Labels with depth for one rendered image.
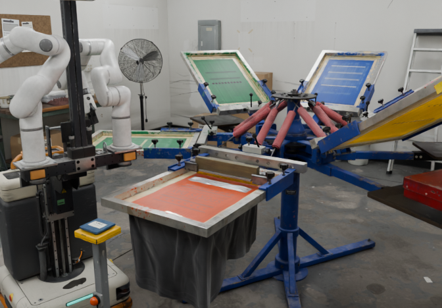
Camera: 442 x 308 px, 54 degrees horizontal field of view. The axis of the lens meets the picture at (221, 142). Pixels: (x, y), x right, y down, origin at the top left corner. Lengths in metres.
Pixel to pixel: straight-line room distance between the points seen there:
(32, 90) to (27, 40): 0.20
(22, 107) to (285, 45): 5.04
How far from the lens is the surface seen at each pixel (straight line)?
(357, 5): 6.22
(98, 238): 1.76
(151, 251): 2.07
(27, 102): 1.98
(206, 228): 1.68
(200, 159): 2.34
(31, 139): 2.09
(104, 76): 2.20
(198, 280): 1.95
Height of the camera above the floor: 1.71
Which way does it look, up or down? 14 degrees down
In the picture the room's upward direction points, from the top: straight up
